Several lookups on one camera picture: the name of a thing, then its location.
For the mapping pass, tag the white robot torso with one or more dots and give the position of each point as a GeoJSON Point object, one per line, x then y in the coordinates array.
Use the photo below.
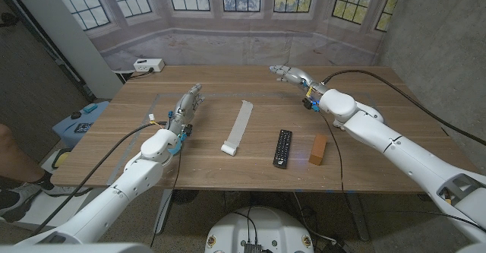
{"type": "Point", "coordinates": [262, 230]}

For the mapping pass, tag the small blue gadget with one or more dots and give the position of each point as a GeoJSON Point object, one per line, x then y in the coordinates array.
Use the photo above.
{"type": "Point", "coordinates": [90, 108]}

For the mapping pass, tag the black TV remote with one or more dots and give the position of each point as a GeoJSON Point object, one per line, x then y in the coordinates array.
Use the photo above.
{"type": "Point", "coordinates": [283, 148]}

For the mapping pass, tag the black round floor base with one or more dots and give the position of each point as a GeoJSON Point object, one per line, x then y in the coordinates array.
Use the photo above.
{"type": "Point", "coordinates": [185, 197]}

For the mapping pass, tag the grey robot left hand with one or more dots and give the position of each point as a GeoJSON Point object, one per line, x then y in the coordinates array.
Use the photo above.
{"type": "Point", "coordinates": [186, 106]}

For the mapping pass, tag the person's bare leg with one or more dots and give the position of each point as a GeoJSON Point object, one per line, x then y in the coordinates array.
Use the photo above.
{"type": "Point", "coordinates": [15, 154]}

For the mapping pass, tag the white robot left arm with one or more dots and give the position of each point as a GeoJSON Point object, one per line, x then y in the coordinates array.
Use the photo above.
{"type": "Point", "coordinates": [125, 184]}

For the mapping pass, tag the white power strip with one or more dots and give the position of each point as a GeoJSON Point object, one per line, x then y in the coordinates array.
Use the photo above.
{"type": "Point", "coordinates": [149, 65]}

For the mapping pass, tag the orange wooden block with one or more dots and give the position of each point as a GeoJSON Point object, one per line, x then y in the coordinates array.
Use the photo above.
{"type": "Point", "coordinates": [318, 149]}

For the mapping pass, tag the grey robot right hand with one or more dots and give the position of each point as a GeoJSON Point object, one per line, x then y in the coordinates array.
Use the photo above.
{"type": "Point", "coordinates": [298, 76]}

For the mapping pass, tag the yellow black floor tool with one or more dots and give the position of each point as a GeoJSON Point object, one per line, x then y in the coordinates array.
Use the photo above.
{"type": "Point", "coordinates": [60, 159]}

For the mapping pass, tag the white floor mat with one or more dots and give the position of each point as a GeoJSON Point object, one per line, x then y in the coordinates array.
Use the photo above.
{"type": "Point", "coordinates": [40, 211]}

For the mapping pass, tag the grey black sneaker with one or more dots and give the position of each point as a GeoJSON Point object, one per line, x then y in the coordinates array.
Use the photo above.
{"type": "Point", "coordinates": [15, 203]}

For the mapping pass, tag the black white marker tag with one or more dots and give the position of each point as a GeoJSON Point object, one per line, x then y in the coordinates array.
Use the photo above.
{"type": "Point", "coordinates": [83, 127]}

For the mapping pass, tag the blue storage box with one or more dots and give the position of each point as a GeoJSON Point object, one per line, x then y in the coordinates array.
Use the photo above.
{"type": "Point", "coordinates": [68, 129]}

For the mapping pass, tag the printed window backdrop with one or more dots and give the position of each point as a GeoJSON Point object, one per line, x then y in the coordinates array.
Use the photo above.
{"type": "Point", "coordinates": [243, 48]}

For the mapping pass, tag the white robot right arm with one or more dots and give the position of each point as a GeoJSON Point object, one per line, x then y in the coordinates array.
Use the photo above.
{"type": "Point", "coordinates": [398, 146]}

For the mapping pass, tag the grey table leg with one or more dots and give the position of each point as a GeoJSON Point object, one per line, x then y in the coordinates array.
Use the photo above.
{"type": "Point", "coordinates": [357, 215]}
{"type": "Point", "coordinates": [162, 211]}

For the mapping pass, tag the white bandage roll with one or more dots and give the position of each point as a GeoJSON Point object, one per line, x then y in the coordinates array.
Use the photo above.
{"type": "Point", "coordinates": [239, 127]}

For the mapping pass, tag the small black round knob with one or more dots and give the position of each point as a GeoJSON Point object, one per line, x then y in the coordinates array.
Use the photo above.
{"type": "Point", "coordinates": [76, 115]}

